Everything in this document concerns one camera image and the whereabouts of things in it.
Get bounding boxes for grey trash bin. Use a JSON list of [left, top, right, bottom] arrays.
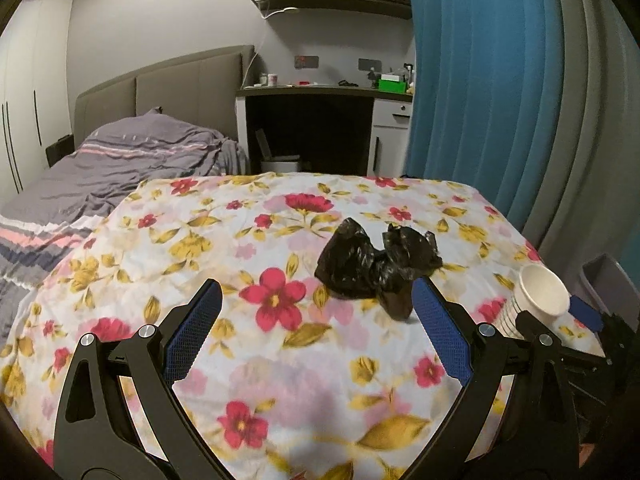
[[578, 254, 640, 332]]

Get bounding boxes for black plastic bag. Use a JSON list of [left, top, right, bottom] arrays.
[[314, 218, 442, 321]]

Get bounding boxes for grey striped duvet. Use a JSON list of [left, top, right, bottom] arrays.
[[1, 108, 248, 337]]

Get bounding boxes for blue grey curtain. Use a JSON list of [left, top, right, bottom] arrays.
[[405, 0, 639, 280]]

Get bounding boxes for white drawer cabinet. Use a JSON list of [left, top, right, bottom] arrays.
[[367, 99, 412, 178]]

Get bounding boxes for black bedside table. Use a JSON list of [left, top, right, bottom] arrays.
[[46, 134, 75, 168]]

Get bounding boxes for green box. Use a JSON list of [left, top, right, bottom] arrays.
[[378, 74, 407, 94]]

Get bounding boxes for white bin under desk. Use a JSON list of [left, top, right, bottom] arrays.
[[260, 156, 302, 174]]

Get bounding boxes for grey upholstered headboard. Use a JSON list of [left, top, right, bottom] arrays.
[[73, 44, 255, 143]]

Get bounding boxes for dark top desk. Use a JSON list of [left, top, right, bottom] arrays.
[[235, 86, 412, 177]]

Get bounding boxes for white cup on desk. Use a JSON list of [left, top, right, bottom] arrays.
[[267, 74, 279, 87]]

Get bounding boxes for white wardrobe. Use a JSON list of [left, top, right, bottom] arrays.
[[1, 0, 73, 203]]

